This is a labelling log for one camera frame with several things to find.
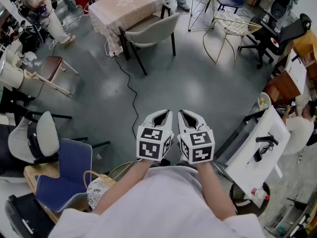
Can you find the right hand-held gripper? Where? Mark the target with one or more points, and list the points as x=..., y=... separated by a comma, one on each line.
x=198, y=146

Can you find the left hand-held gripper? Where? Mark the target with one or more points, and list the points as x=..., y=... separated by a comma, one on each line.
x=151, y=147

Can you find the grey chair with dark frame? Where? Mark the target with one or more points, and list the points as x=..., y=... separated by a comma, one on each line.
x=153, y=31

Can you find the person's right forearm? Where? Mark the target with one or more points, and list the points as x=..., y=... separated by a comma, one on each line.
x=214, y=190

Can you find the person's left forearm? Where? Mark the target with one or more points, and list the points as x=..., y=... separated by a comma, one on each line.
x=123, y=185

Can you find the blue padded chair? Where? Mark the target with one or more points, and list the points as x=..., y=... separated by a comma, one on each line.
x=71, y=172

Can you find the black office chair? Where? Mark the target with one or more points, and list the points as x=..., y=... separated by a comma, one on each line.
x=289, y=33

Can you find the black phone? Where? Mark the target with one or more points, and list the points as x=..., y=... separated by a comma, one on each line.
x=257, y=155

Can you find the white desk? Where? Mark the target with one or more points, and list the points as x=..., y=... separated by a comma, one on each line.
x=257, y=162

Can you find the white power strip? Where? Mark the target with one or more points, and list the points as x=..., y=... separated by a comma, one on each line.
x=112, y=54

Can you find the black mesh waste basket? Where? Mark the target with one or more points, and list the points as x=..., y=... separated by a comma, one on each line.
x=237, y=195

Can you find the person's white shirt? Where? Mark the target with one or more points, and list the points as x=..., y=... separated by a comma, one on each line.
x=158, y=207

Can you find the clear bottle with red cap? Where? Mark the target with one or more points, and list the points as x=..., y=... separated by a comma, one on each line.
x=260, y=194

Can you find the brown wooden desk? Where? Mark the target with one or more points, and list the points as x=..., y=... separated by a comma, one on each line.
x=284, y=84

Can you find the table with beige tablecloth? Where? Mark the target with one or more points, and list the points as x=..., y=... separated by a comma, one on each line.
x=123, y=6

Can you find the white board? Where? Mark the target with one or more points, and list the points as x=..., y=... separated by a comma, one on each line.
x=297, y=71

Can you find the brown stool with pale legs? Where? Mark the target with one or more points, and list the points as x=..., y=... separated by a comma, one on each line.
x=52, y=67

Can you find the white cylindrical bin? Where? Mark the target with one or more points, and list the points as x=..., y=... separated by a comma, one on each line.
x=10, y=74

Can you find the grey chair with black frame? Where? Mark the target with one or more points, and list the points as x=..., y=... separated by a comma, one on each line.
x=47, y=135

